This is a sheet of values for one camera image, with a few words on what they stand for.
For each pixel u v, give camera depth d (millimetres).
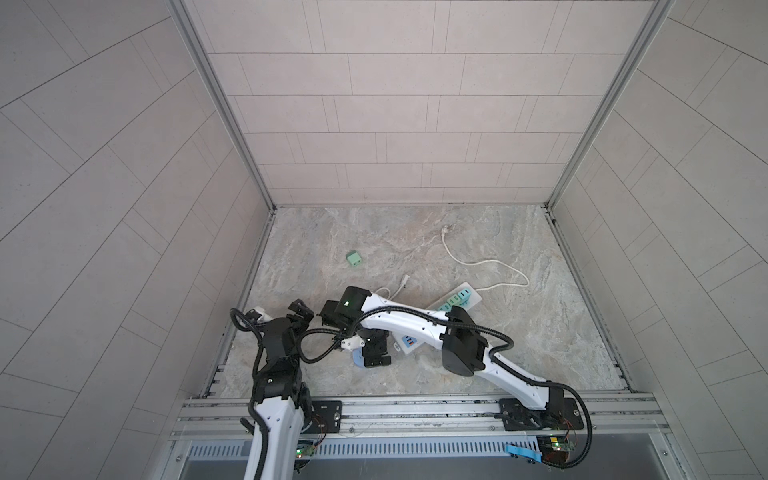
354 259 989
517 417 710
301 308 764
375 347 708
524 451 655
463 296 847
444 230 1082
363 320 571
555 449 679
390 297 913
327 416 711
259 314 695
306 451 642
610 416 733
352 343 737
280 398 544
